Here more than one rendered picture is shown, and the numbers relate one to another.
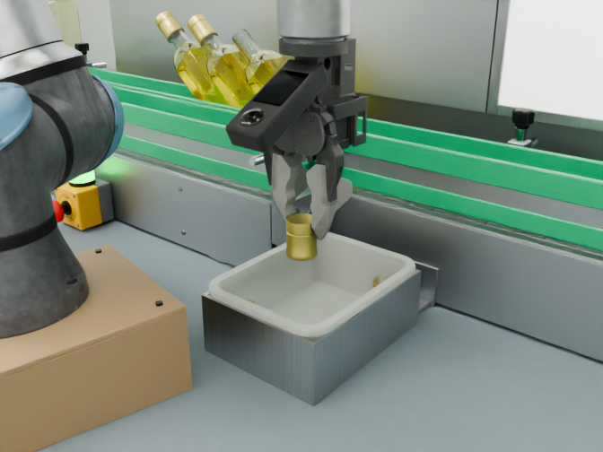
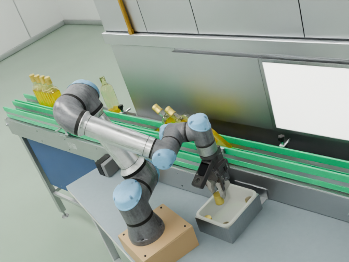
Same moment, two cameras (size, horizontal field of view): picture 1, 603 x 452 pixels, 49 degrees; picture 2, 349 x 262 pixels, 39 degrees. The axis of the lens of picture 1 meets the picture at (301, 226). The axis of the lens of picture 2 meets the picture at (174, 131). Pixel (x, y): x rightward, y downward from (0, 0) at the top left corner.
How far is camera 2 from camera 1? 1.26 m
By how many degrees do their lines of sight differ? 12
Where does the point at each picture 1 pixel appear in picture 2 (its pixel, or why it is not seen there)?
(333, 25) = (212, 152)
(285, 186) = (210, 186)
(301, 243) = (218, 201)
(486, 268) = (279, 188)
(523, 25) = (276, 105)
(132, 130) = not seen: hidden behind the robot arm
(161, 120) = not seen: hidden behind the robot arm
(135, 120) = not seen: hidden behind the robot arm
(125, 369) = (180, 245)
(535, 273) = (292, 190)
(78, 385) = (171, 252)
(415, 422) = (259, 243)
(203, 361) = (200, 235)
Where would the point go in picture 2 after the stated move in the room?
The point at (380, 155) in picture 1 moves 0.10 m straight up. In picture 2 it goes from (239, 156) to (234, 136)
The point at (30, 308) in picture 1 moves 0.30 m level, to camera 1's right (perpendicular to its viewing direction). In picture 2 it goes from (153, 235) to (229, 220)
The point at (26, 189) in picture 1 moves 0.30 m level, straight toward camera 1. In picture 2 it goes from (145, 207) to (173, 254)
